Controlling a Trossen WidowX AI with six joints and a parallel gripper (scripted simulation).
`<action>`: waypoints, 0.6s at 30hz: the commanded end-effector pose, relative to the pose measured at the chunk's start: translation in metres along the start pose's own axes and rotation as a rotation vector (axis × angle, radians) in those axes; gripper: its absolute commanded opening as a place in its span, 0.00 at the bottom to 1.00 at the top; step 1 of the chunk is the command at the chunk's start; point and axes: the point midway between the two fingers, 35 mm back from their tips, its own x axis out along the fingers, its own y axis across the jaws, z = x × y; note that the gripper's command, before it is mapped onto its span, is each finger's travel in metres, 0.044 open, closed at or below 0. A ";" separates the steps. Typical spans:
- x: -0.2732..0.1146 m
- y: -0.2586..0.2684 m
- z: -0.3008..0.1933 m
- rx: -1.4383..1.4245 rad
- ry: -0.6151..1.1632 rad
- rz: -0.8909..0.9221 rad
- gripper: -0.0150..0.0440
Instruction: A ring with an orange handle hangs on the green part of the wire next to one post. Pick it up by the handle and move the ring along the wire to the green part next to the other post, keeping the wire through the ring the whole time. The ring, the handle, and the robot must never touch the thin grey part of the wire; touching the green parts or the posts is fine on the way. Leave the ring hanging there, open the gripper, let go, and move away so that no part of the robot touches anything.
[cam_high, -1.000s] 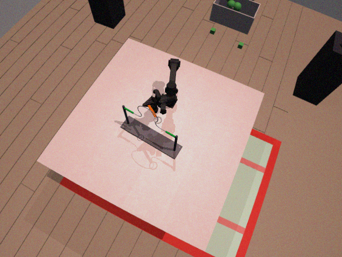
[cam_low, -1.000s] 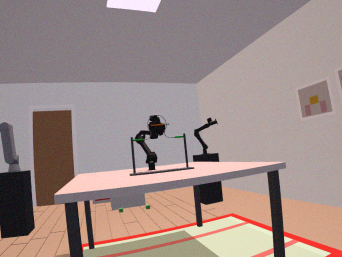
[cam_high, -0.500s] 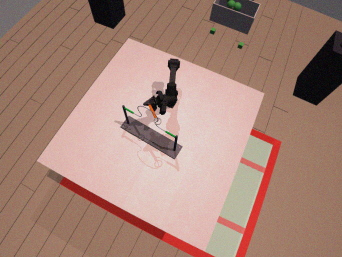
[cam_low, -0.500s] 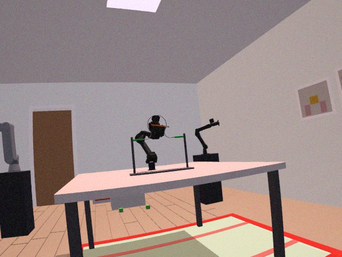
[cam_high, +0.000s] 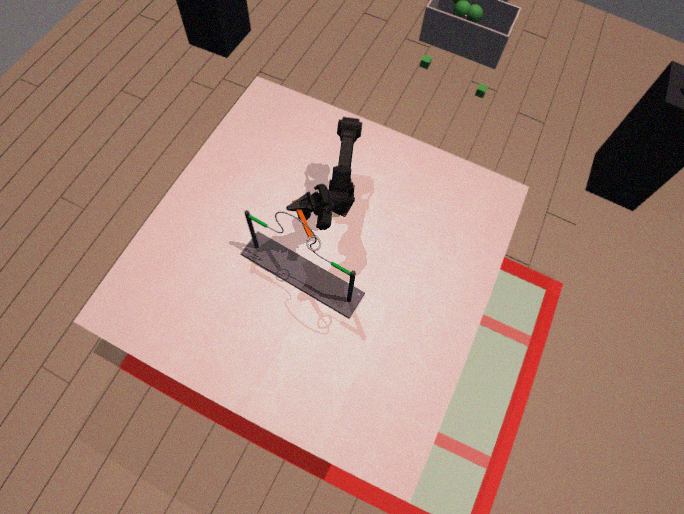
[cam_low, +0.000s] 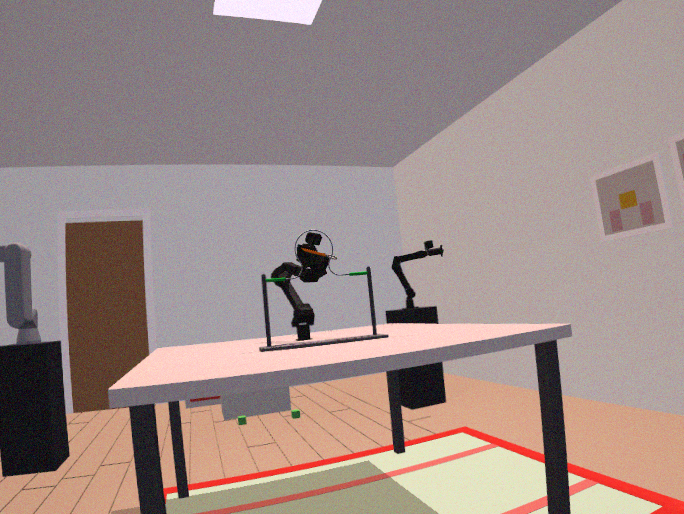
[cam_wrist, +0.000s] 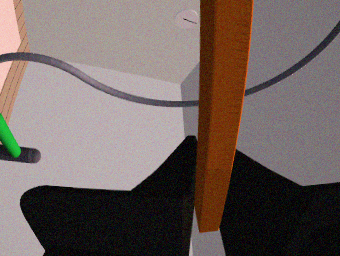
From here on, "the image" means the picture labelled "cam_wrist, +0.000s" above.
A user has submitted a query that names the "orange bar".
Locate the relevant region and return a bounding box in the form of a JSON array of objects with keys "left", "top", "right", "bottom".
[{"left": 194, "top": 0, "right": 254, "bottom": 233}]

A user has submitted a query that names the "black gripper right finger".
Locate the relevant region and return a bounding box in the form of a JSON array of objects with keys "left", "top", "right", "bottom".
[{"left": 219, "top": 149, "right": 340, "bottom": 256}]

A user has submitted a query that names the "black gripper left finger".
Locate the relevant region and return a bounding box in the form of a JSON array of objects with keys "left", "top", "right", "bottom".
[{"left": 20, "top": 136, "right": 198, "bottom": 256}]

